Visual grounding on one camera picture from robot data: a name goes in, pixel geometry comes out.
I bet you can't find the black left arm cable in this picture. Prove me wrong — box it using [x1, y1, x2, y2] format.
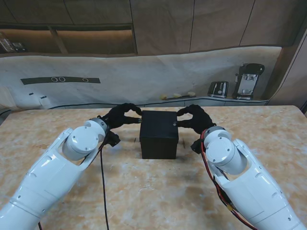
[98, 142, 110, 230]

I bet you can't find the black box lid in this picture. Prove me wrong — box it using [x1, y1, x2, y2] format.
[139, 110, 179, 144]

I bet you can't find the open black gift box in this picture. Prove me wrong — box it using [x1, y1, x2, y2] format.
[140, 138, 178, 160]

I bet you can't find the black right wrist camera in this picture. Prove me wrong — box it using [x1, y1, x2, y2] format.
[190, 138, 203, 154]

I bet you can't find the small black shelf device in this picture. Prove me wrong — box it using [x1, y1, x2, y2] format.
[12, 42, 27, 52]

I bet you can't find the white protective cover sheet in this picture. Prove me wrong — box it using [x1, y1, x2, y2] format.
[0, 45, 283, 111]

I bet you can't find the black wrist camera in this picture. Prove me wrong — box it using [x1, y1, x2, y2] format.
[105, 131, 120, 147]
[190, 138, 203, 154]

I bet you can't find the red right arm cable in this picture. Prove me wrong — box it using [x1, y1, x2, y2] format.
[200, 130, 259, 230]

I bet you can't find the black silver espresso machine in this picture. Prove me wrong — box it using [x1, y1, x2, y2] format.
[232, 63, 266, 101]

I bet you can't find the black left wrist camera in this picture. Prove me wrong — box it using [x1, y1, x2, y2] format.
[105, 131, 120, 147]

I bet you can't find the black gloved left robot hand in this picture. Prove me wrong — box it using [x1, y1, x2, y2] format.
[100, 103, 143, 131]

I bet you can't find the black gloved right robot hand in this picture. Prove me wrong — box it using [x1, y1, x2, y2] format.
[173, 104, 216, 135]

